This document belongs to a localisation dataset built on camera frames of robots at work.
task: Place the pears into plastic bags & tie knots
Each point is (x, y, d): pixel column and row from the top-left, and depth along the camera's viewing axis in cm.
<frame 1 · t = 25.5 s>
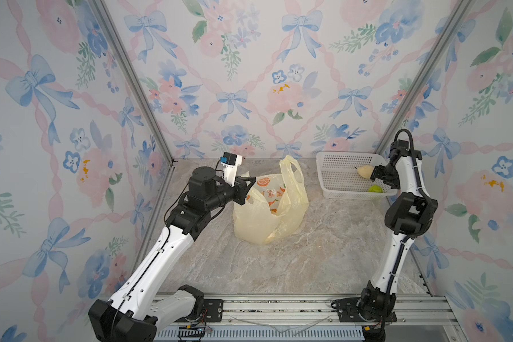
left hand: (255, 178, 67), fingers closed
right hand: (385, 180, 97), fingers open
white perforated plastic basket: (339, 179, 106), point 7 cm above the table
pale yellow pear: (365, 171, 111), point 6 cm above the table
green pear: (375, 189, 102), point 7 cm above the table

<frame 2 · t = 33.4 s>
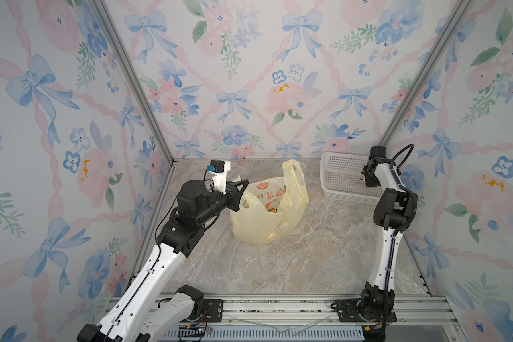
left hand: (248, 181, 65), fingers closed
right hand: (371, 174, 108), fingers open
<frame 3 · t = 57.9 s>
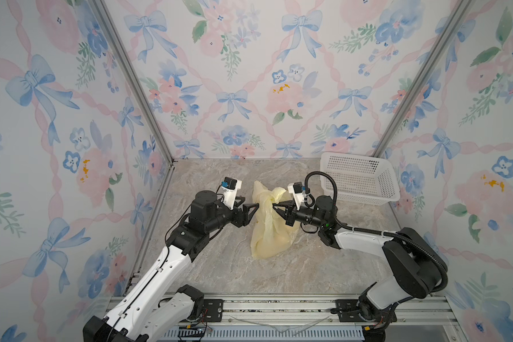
left hand: (252, 202, 71), fingers open
right hand: (273, 205, 78), fingers closed
yellow plastic bag orange print: (270, 235, 76), point 18 cm above the table
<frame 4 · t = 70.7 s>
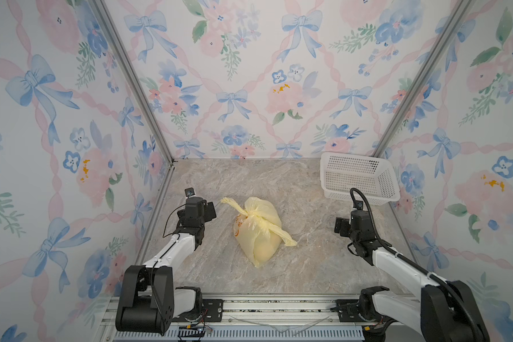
left hand: (199, 205, 90), fingers open
right hand: (352, 219, 89), fingers open
yellow plastic bag orange print: (258, 229, 82), point 13 cm above the table
